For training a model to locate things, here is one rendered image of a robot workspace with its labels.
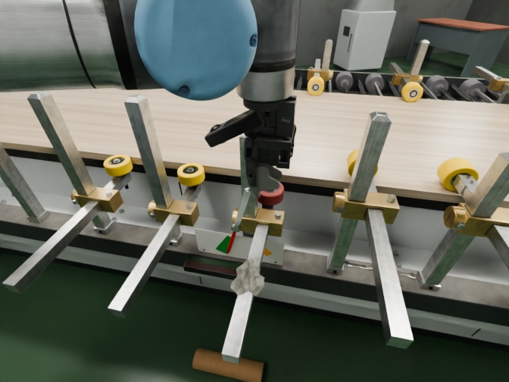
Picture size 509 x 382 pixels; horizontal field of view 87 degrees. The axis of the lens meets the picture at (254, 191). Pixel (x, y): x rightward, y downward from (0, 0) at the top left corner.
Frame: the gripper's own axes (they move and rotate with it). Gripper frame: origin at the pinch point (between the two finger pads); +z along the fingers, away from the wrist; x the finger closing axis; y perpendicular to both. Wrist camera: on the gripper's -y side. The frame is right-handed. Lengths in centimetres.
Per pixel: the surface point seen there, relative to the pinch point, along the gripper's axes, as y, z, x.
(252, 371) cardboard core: -2, 93, -4
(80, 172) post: -51, 7, 7
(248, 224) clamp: -3.0, 16.1, 5.5
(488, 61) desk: 306, 87, 544
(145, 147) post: -27.6, -4.3, 6.2
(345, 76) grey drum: 30, 17, 155
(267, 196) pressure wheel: 1.0, 10.8, 11.5
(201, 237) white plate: -17.4, 24.3, 5.5
